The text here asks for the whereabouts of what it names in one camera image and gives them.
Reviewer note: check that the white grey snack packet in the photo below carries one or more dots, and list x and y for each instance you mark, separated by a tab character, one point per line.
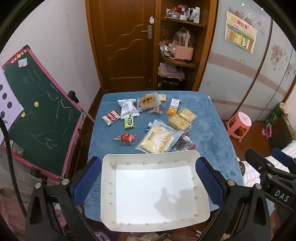
127	107

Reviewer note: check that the pink toy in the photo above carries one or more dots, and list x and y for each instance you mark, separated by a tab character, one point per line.
266	133

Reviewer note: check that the pink framed green chalkboard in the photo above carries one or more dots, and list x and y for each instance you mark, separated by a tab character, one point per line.
41	111

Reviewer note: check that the white plastic tray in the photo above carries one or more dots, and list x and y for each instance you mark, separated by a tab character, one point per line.
150	192

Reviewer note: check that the white paper with black dots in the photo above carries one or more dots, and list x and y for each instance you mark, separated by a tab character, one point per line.
9	109

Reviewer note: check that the red candy packet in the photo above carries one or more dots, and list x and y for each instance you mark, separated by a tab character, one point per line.
125	138

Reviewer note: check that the pink plastic stool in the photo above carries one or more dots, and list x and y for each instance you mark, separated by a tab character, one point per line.
239	122

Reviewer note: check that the green printed carton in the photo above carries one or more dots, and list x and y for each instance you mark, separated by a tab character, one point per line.
274	115

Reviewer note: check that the wall poster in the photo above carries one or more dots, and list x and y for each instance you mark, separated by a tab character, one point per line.
240	30

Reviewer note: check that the dark shiny ball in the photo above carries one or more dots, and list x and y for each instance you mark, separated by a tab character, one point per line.
242	168

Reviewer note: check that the green snack packet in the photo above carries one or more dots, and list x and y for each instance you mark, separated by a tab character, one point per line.
129	122

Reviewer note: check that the dark red date packet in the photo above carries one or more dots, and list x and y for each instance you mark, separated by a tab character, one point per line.
183	142

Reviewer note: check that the black box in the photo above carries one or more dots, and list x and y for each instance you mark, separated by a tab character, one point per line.
171	84

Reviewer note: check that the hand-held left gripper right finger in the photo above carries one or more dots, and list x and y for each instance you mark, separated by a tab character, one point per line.
208	180

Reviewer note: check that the large cream cracker bag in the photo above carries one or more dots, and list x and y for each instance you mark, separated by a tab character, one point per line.
157	138

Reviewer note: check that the red white cookie packet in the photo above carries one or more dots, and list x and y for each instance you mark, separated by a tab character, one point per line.
111	117

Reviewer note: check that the folded pink clothes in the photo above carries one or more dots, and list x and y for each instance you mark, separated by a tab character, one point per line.
171	71

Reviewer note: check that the clear brown biscuit packet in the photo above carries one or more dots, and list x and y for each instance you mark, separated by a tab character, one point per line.
148	100

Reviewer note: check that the dark wooden cabinet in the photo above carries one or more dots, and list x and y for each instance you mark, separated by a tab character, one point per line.
283	132

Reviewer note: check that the white door hook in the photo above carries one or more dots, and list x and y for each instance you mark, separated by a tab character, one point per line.
151	20

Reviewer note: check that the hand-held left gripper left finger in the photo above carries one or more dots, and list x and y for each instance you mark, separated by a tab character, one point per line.
87	180

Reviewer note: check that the brown wooden door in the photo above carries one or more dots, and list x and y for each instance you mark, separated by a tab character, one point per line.
122	58

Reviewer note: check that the row of cosmetic bottles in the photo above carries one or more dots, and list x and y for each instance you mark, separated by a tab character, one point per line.
182	12

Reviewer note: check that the blue plush table cloth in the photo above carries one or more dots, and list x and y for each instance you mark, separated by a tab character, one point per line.
208	129

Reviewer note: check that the beige cracker packet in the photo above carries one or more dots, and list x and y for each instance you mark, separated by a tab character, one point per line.
162	97

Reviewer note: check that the orange white snack packet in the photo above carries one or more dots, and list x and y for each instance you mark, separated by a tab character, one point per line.
173	106

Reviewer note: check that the pile of shiny wrappers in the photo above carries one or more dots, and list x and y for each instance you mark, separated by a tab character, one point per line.
166	48

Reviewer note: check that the clear rice cracker packet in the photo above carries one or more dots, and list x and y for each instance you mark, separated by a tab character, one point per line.
187	115
178	122

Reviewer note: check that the white checked bedding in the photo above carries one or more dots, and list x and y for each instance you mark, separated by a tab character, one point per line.
251	176

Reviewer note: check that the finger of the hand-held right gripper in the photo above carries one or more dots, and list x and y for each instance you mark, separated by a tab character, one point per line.
259	160
281	155

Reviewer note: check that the wooden corner shelf unit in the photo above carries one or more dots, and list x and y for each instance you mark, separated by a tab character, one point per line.
205	46

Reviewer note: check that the pink basket with clear dome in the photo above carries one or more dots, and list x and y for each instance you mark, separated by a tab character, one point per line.
183	49

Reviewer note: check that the floral sliding door wardrobe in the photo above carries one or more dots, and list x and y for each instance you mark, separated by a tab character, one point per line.
235	74

